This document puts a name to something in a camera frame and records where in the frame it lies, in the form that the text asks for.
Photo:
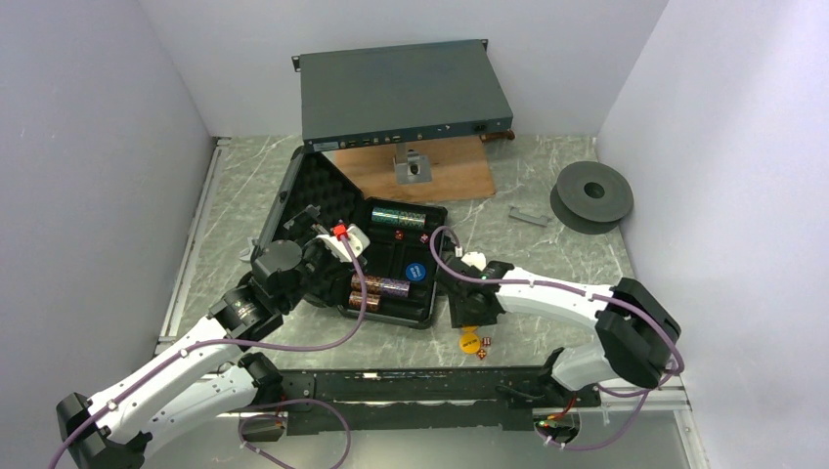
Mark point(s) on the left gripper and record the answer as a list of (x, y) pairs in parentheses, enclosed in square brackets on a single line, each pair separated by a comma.
[(305, 222)]

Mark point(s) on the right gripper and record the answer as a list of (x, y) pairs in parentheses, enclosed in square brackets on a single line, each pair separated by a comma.
[(459, 317)]

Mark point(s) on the blue small blind button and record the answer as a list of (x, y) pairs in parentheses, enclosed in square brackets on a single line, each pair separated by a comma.
[(415, 272)]

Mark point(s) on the black poker set case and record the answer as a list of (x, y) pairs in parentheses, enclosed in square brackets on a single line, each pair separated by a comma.
[(312, 179)]

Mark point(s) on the purple poker chip stack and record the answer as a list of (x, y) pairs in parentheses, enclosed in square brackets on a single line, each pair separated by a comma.
[(394, 287)]

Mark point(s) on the orange brown poker chip stack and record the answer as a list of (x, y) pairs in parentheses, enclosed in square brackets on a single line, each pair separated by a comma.
[(373, 284)]

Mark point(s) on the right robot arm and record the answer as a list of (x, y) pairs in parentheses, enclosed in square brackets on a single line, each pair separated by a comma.
[(632, 336)]

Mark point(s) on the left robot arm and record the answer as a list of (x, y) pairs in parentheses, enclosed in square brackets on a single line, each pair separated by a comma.
[(219, 365)]

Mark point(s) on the yellow big blind button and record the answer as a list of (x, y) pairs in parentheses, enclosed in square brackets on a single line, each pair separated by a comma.
[(469, 342)]

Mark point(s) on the green poker chip stack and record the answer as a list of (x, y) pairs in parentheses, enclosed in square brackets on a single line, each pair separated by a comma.
[(385, 216)]

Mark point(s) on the small grey metal plate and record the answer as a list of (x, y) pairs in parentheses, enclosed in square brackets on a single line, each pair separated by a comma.
[(516, 214)]

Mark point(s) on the wooden board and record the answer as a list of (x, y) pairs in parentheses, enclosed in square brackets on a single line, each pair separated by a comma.
[(459, 166)]

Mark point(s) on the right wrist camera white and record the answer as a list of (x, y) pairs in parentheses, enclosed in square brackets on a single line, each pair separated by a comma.
[(473, 259)]

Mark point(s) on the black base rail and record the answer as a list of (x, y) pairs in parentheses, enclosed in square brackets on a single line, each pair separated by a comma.
[(508, 397)]

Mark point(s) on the silver metal stand bracket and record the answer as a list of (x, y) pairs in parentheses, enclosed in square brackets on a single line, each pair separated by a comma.
[(411, 166)]

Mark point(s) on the black cable spool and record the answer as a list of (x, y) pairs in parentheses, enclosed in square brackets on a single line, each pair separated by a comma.
[(591, 198)]

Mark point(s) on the grey rack network switch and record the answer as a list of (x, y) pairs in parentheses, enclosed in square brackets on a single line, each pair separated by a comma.
[(399, 94)]

